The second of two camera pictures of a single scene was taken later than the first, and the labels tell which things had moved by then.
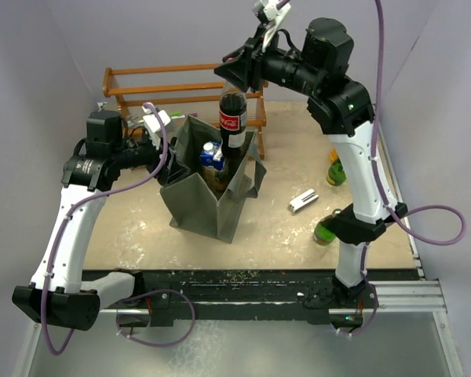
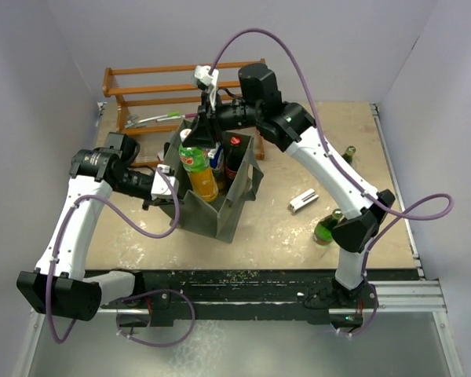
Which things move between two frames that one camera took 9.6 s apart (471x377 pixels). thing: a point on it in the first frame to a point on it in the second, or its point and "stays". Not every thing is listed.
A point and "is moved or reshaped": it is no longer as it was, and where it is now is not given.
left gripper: x=175 y=169 to x=156 y=202
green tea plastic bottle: x=333 y=156 is moved or reshaped
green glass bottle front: x=324 y=231 stays
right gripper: x=247 y=72 to x=204 y=133
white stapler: x=301 y=201 stays
